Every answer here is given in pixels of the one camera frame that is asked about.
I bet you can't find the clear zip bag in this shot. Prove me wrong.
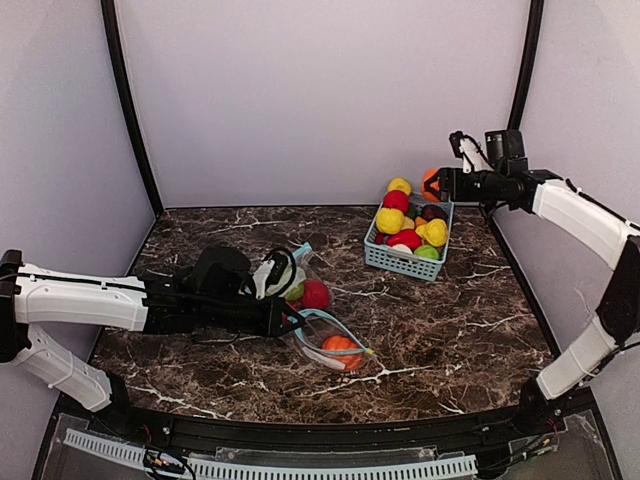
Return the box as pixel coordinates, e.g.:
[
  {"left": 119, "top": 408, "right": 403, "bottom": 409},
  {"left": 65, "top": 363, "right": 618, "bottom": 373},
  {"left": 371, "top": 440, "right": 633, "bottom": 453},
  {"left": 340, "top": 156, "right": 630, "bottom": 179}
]
[
  {"left": 285, "top": 309, "right": 375, "bottom": 372},
  {"left": 254, "top": 243, "right": 333, "bottom": 312}
]

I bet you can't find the red wrinkled fruit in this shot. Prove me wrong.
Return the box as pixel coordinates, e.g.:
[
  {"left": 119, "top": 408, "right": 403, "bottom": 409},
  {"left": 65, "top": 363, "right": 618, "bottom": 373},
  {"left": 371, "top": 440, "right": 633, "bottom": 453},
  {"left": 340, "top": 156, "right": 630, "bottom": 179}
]
[{"left": 301, "top": 280, "right": 331, "bottom": 310}]

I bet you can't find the green pear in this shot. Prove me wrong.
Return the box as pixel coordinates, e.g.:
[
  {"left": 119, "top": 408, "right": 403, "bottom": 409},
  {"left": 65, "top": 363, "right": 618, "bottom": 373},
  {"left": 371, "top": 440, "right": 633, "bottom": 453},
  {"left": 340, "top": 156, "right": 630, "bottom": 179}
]
[{"left": 283, "top": 268, "right": 306, "bottom": 302}]

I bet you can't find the orange pumpkin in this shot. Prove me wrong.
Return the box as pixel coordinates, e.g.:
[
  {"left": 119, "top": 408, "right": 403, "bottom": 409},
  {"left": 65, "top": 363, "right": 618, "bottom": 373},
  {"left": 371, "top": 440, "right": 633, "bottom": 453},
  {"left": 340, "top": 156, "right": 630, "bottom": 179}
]
[{"left": 322, "top": 335, "right": 363, "bottom": 371}]

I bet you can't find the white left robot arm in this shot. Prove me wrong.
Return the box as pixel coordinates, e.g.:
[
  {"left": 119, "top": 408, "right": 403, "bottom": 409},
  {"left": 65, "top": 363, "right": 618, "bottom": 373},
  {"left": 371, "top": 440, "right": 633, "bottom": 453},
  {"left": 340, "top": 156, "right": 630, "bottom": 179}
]
[{"left": 1, "top": 246, "right": 305, "bottom": 412}]

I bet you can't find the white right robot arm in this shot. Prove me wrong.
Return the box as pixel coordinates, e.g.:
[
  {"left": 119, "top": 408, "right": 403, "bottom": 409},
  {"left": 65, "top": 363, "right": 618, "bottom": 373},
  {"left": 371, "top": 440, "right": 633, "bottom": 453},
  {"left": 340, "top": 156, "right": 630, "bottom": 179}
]
[{"left": 422, "top": 130, "right": 639, "bottom": 433}]

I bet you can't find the dark maroon fruit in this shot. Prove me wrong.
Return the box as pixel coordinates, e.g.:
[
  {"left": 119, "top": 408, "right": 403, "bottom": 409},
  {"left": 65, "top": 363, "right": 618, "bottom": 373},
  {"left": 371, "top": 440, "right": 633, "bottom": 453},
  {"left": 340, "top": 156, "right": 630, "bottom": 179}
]
[{"left": 420, "top": 204, "right": 449, "bottom": 223}]

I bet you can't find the yellow fruit back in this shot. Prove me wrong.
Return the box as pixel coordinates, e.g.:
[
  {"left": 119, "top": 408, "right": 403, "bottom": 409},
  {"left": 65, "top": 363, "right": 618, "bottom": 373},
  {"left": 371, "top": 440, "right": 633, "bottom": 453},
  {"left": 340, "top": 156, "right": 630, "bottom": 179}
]
[{"left": 387, "top": 177, "right": 412, "bottom": 196}]

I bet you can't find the red apple back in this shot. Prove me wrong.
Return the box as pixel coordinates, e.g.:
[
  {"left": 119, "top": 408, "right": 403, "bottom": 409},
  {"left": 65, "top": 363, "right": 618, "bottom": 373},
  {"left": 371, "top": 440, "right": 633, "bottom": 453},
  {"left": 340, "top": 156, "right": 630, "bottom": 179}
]
[{"left": 383, "top": 190, "right": 410, "bottom": 215}]

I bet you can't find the yellow lemon right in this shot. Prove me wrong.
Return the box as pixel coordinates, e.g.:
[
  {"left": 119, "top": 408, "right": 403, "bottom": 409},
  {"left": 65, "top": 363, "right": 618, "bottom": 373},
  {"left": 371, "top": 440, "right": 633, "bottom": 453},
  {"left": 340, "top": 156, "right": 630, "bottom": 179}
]
[{"left": 415, "top": 218, "right": 449, "bottom": 248}]

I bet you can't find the yellow apple front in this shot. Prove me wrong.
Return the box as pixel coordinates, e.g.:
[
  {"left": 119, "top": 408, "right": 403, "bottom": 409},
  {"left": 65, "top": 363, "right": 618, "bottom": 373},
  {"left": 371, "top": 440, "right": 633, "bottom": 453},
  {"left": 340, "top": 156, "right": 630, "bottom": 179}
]
[{"left": 375, "top": 207, "right": 405, "bottom": 235}]

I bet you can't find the red pepper in basket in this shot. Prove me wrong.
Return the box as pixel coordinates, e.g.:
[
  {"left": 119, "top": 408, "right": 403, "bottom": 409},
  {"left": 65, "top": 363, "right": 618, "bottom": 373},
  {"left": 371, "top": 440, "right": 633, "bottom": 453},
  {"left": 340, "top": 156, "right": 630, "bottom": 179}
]
[{"left": 386, "top": 229, "right": 422, "bottom": 251}]

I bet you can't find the green lime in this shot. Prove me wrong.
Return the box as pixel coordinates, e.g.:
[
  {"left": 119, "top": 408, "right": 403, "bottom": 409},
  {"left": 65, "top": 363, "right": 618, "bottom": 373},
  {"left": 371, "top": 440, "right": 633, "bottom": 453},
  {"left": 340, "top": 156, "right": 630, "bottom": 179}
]
[{"left": 413, "top": 244, "right": 440, "bottom": 261}]

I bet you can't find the white garlic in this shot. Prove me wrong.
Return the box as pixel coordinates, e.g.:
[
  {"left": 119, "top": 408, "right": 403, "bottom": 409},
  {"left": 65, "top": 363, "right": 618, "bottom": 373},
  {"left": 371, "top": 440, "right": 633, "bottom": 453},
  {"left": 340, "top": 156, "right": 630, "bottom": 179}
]
[{"left": 392, "top": 244, "right": 413, "bottom": 255}]

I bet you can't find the light blue plastic basket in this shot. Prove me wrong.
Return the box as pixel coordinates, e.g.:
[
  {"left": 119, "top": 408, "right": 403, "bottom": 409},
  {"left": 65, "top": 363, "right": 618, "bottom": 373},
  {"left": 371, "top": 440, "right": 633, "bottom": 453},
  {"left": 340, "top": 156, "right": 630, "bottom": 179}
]
[{"left": 363, "top": 195, "right": 455, "bottom": 281}]

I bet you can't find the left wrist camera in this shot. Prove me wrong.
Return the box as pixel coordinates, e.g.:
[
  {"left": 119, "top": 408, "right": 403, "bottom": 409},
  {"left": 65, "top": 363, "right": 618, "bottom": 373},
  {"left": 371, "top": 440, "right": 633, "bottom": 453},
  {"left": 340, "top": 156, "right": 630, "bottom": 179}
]
[{"left": 253, "top": 247, "right": 298, "bottom": 300}]

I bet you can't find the white slotted cable duct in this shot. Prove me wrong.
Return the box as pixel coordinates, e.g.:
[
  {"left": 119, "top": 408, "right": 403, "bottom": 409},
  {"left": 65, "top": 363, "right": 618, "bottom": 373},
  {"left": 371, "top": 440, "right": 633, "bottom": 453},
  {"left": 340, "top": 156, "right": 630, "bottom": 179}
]
[{"left": 63, "top": 428, "right": 479, "bottom": 480}]

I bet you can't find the black right frame post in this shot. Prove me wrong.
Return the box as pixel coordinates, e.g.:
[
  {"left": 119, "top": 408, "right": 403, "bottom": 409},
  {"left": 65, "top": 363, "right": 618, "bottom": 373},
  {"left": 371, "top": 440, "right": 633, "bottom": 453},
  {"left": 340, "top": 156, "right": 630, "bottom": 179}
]
[{"left": 483, "top": 0, "right": 546, "bottom": 215}]

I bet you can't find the black frame post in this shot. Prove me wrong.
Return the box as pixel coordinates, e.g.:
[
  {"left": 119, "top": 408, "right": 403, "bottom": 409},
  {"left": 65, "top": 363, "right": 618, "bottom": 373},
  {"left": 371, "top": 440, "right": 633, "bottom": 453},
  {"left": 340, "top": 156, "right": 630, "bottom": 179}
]
[
  {"left": 483, "top": 0, "right": 546, "bottom": 215},
  {"left": 100, "top": 0, "right": 164, "bottom": 218}
]

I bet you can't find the black front table rail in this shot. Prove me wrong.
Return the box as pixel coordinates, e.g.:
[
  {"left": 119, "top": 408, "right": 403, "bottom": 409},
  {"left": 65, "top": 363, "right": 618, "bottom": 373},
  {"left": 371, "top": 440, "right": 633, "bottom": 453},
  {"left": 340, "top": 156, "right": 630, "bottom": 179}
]
[{"left": 90, "top": 381, "right": 573, "bottom": 465}]

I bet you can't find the black left frame post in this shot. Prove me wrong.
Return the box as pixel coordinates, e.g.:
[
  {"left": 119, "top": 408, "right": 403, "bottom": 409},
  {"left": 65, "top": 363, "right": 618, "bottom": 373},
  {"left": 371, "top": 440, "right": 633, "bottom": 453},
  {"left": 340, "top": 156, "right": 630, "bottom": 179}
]
[{"left": 100, "top": 0, "right": 164, "bottom": 218}]

